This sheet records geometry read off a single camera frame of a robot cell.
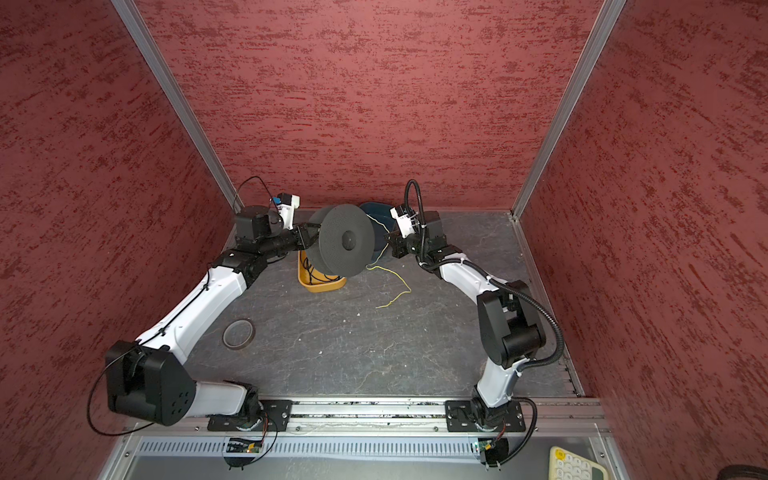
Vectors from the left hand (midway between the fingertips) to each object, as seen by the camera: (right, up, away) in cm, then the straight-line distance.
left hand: (323, 231), depth 79 cm
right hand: (+17, -2, +11) cm, 20 cm away
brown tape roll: (-28, -31, +9) cm, 43 cm away
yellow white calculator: (+59, -54, -12) cm, 81 cm away
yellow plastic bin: (-9, -16, +21) cm, 28 cm away
